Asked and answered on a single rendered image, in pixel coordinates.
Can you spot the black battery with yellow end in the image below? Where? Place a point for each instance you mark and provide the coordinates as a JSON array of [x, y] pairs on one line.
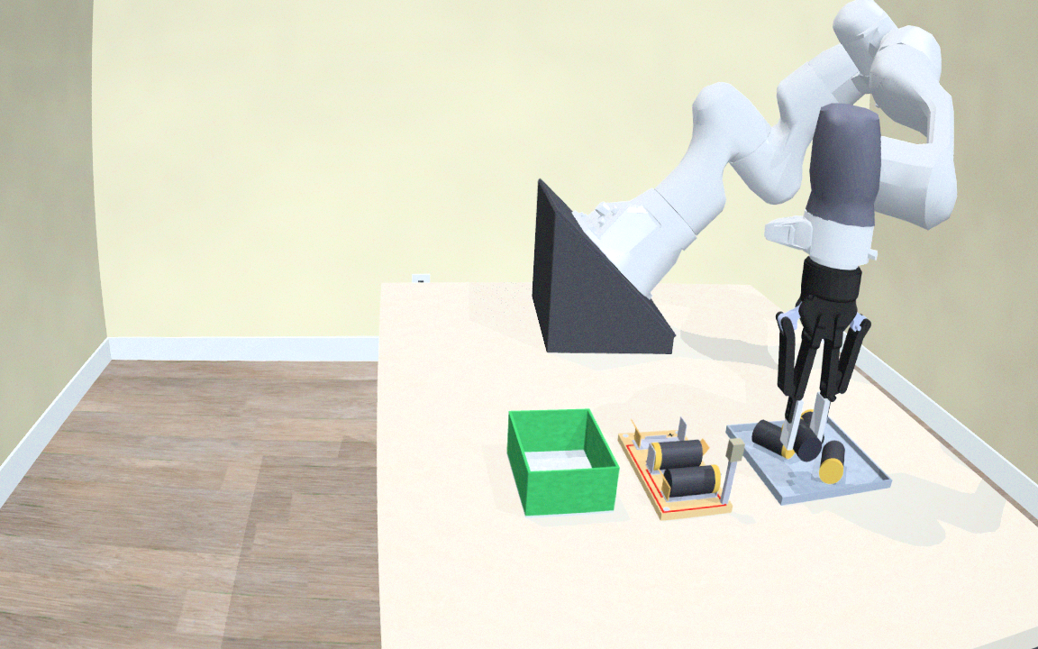
[[807, 445], [690, 481], [768, 435], [832, 462], [677, 454], [807, 415]]

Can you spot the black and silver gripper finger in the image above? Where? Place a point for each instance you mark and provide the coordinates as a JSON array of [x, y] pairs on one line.
[[787, 324], [836, 373]]

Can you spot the green open-top box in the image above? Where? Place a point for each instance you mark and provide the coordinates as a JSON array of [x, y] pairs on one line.
[[552, 441]]

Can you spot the light blue tray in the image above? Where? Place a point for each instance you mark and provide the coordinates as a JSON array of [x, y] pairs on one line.
[[792, 476]]

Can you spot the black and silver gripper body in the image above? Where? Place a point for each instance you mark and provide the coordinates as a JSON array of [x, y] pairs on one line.
[[830, 291]]

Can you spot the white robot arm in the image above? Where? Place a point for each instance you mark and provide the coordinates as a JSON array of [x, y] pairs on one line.
[[854, 171]]

